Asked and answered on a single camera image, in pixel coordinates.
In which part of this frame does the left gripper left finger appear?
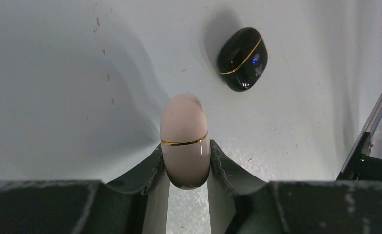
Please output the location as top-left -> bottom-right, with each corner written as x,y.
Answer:
0,146 -> 170,234

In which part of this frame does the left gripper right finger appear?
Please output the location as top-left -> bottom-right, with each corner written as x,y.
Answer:
207,140 -> 382,234

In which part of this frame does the white earbud charging case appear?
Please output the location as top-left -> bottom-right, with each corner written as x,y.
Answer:
160,93 -> 211,190

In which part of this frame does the black earbud charging case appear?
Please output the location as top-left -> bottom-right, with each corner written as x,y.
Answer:
217,27 -> 268,92

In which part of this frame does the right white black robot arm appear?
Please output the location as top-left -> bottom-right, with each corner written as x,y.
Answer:
336,154 -> 382,182

